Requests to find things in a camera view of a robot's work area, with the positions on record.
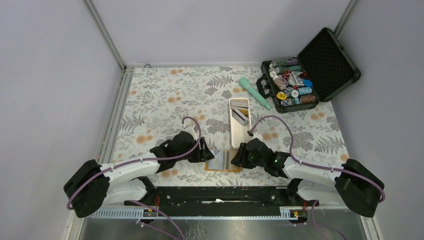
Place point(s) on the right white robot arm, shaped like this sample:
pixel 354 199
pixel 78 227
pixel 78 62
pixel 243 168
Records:
pixel 348 184

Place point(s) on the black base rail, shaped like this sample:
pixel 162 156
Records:
pixel 223 201

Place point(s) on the black poker chip case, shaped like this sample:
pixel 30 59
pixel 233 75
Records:
pixel 325 63

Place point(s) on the mint green handle tool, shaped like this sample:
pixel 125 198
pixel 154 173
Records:
pixel 245 84

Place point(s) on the cards stack in tray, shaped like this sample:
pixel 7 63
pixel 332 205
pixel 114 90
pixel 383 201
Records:
pixel 240 104

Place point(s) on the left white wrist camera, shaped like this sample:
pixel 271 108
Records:
pixel 192 129

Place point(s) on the white plastic tray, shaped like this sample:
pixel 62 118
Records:
pixel 238 133

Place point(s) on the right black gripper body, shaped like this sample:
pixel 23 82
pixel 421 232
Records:
pixel 245 159

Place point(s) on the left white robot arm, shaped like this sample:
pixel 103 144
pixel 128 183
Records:
pixel 94 185

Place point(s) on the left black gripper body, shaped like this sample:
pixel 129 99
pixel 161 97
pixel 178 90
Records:
pixel 198 156

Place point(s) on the grey card in tray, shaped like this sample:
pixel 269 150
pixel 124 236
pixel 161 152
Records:
pixel 240 117

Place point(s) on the orange leather card holder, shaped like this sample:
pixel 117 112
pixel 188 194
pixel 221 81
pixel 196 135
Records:
pixel 222 160

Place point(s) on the silver VIP card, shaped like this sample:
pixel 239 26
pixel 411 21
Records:
pixel 220 160

